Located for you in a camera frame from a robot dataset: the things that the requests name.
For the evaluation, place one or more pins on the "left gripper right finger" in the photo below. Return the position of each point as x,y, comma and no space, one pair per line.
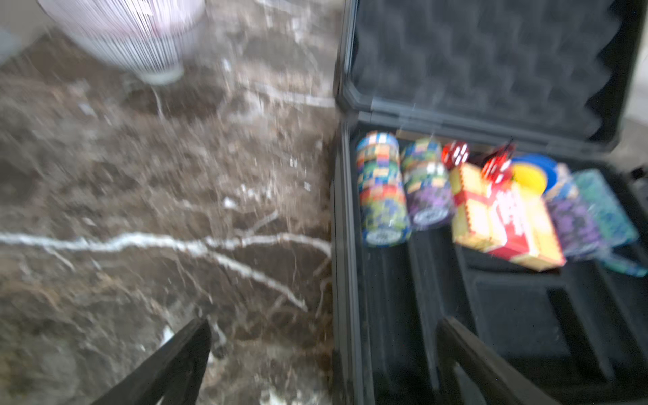
497,380

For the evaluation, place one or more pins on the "red dice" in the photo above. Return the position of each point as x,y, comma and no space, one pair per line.
495,165

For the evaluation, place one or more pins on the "yellow blue dealer buttons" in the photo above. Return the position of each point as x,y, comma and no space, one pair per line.
535,172

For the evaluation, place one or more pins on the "yellow red card box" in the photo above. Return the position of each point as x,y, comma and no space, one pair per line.
505,221

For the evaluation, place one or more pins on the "multicolour chip stack left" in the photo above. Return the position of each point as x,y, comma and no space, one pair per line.
383,205

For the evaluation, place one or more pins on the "dark grey poker case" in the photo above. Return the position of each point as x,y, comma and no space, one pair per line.
553,77

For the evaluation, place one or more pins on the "pink ribbed bowl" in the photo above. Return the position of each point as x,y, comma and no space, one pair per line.
149,38

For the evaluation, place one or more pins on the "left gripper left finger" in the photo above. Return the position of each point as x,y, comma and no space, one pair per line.
172,375

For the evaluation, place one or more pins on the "teal chip stack right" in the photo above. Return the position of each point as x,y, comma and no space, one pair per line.
612,221

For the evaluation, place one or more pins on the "purple green chip stack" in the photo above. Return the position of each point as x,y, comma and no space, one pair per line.
426,183

